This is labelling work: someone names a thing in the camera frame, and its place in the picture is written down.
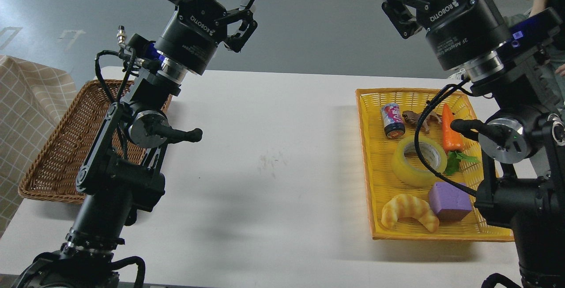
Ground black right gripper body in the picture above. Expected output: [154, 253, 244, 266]
[417, 0, 511, 70]

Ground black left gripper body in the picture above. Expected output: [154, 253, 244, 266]
[155, 0, 227, 75]

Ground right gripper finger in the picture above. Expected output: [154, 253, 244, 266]
[381, 0, 430, 40]

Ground yellow tape roll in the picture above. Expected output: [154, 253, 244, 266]
[390, 136, 447, 189]

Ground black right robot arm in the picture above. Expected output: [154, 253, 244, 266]
[382, 0, 564, 288]

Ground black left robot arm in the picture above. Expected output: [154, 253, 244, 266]
[12, 0, 258, 288]

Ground person in background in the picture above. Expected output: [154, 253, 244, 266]
[512, 0, 565, 78]

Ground brown toy animal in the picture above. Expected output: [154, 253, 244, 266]
[401, 110, 443, 134]

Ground small soda can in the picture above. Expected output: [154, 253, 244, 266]
[380, 103, 406, 139]

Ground orange toy carrot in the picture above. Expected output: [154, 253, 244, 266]
[441, 104, 479, 176]

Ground yellow plastic basket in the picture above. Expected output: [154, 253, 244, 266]
[356, 87, 514, 242]

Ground beige checkered cloth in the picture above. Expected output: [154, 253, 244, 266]
[0, 55, 77, 234]

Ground purple foam cube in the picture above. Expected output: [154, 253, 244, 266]
[428, 182, 473, 222]

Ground toy croissant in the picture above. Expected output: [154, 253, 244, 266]
[381, 193, 440, 232]

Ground brown wicker basket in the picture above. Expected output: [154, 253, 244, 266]
[18, 80, 173, 205]

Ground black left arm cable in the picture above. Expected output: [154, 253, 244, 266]
[94, 49, 137, 160]

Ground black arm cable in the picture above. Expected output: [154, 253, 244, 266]
[414, 78, 479, 198]
[94, 49, 137, 160]

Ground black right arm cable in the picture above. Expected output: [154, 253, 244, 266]
[414, 78, 479, 198]

